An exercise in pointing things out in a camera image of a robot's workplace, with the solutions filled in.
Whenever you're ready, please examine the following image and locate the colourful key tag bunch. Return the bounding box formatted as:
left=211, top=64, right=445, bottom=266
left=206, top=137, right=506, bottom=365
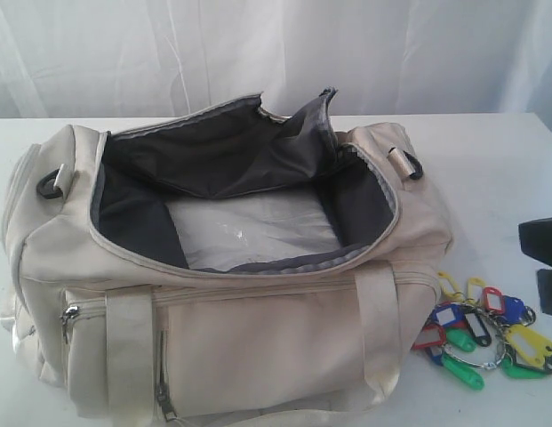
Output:
left=412, top=271, right=552, bottom=391

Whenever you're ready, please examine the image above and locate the cream fabric duffel bag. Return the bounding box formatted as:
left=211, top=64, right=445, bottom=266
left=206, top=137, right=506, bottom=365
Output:
left=1, top=88, right=452, bottom=426

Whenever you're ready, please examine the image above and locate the clear plastic document sleeve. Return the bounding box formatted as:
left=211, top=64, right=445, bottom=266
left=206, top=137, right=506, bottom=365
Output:
left=166, top=188, right=340, bottom=271

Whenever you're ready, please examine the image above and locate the white backdrop curtain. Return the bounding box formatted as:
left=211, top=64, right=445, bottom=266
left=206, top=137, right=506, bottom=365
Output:
left=0, top=1, right=552, bottom=125

